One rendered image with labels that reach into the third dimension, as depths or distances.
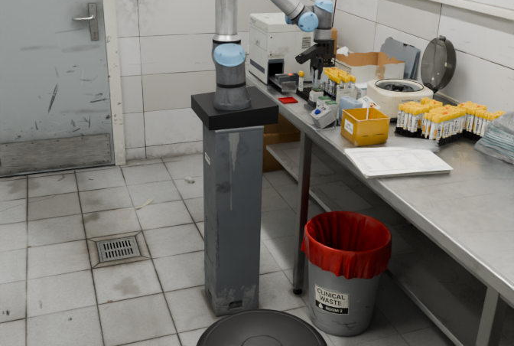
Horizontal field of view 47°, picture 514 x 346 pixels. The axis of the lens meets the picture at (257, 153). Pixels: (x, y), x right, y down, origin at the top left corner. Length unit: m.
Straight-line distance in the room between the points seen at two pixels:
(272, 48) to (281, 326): 1.56
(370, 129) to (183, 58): 2.17
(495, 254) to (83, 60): 2.95
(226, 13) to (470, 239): 1.27
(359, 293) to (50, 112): 2.39
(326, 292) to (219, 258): 0.47
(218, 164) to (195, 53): 1.89
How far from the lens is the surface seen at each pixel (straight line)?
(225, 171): 2.33
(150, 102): 4.13
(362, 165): 1.96
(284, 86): 2.71
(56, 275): 3.06
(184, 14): 4.04
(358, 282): 2.44
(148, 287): 2.89
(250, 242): 2.53
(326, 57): 2.48
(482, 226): 1.73
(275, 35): 2.82
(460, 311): 2.44
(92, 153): 4.13
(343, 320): 2.56
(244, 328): 1.60
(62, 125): 4.05
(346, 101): 2.35
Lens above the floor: 1.66
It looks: 23 degrees down
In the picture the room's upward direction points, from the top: 1 degrees clockwise
